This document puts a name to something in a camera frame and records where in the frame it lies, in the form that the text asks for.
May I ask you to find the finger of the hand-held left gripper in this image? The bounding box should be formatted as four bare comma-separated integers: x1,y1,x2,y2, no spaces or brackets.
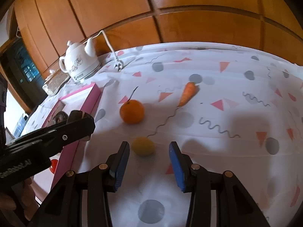
7,115,96,158

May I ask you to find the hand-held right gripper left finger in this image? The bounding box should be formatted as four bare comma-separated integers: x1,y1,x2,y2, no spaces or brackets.
35,141,130,227

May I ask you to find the pale yellow round fruit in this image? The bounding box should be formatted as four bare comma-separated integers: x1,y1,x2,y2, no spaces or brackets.
132,137,156,156

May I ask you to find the silver embossed tissue box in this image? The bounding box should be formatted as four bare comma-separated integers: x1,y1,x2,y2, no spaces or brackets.
42,69,70,96

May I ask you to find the white floral electric kettle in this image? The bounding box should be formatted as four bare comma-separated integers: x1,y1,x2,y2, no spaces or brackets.
59,38,101,83

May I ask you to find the small carrot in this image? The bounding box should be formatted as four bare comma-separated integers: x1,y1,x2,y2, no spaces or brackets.
177,82,200,107

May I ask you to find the red cherry tomato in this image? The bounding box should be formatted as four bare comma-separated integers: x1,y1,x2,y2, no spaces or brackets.
49,159,59,173

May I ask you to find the person's left hand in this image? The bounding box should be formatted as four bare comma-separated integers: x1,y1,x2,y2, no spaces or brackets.
0,178,39,221

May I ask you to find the orange with stem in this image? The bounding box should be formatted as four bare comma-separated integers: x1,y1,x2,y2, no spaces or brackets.
119,86,145,125

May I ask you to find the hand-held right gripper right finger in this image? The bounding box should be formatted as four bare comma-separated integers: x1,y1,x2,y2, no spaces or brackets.
169,141,270,227

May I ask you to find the pink shallow box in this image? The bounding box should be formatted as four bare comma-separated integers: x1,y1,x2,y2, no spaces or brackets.
41,82,104,192

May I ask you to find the white patterned tablecloth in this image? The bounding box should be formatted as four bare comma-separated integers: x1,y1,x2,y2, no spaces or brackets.
24,42,303,227

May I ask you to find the white power cord with plug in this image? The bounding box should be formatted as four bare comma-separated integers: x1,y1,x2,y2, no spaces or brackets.
91,30,125,72

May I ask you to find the dark glass cabinet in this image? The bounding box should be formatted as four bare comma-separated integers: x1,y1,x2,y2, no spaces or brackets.
0,38,45,95

